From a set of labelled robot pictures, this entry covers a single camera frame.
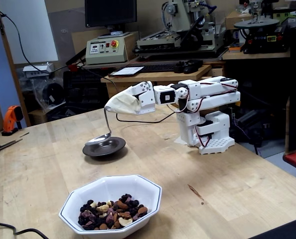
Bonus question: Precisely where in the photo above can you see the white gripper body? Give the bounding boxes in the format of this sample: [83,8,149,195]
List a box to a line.
[137,89,156,116]

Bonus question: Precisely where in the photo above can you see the taped white gripper finger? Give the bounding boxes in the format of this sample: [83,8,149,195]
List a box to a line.
[105,101,142,116]
[104,81,154,111]

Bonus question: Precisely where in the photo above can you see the bent metal spoon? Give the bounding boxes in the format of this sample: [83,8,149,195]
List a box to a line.
[84,106,113,147]

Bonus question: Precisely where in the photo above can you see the white octagonal bowl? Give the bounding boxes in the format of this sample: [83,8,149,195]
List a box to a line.
[58,174,163,236]

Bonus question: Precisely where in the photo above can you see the nut and dried fruit mix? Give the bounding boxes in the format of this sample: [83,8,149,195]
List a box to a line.
[77,193,148,231]

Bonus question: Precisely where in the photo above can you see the dark brown plate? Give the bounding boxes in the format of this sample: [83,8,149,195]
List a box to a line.
[82,136,127,157]

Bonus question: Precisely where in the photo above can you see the black tablet with paper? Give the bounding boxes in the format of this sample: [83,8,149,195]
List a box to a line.
[109,66,146,77]

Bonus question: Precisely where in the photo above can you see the wooden desk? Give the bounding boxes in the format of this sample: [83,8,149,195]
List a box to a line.
[100,64,226,107]

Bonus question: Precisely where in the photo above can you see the black keyboard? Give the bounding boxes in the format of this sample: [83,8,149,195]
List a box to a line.
[140,63,181,73]

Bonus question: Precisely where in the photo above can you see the beige control box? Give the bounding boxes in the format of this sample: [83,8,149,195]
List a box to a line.
[85,31,137,66]

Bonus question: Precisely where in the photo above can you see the black storage bin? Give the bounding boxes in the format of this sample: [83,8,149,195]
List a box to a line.
[63,70,109,109]

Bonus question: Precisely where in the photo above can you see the black handheld device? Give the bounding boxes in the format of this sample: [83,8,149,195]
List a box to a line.
[174,59,204,73]

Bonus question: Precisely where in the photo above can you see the plastic bag with black spool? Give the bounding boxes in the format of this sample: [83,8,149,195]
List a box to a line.
[29,76,67,112]

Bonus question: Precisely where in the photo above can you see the black computer monitor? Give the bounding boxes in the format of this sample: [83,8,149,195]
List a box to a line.
[84,0,138,38]

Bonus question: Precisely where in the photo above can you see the grey milling machine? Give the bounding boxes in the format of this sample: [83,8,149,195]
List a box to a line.
[134,0,230,59]

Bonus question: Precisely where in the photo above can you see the white power strip box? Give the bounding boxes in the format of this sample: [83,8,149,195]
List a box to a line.
[22,63,55,78]

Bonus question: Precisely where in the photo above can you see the small orange box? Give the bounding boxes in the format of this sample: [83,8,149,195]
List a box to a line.
[228,43,245,52]

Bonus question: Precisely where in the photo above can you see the orange and black power tool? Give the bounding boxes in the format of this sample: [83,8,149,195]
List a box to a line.
[1,105,24,136]

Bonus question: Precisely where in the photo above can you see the brown cardboard box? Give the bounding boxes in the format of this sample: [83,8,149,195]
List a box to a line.
[224,9,253,30]

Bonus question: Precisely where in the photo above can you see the white board panel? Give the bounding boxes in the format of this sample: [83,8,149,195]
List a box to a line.
[0,0,59,65]

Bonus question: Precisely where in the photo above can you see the wooden workbench shelf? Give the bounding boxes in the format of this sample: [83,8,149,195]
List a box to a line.
[222,49,292,60]

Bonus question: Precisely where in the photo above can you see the flat cardboard pieces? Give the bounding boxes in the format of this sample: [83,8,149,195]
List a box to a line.
[0,131,30,155]

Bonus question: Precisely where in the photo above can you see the black scroll saw machine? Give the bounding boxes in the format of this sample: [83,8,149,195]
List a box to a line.
[234,0,291,54]

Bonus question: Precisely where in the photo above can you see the long black cable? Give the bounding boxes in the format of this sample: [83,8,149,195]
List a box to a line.
[0,3,177,124]

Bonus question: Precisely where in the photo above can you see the black camera cable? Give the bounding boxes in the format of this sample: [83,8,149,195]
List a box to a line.
[0,221,49,239]

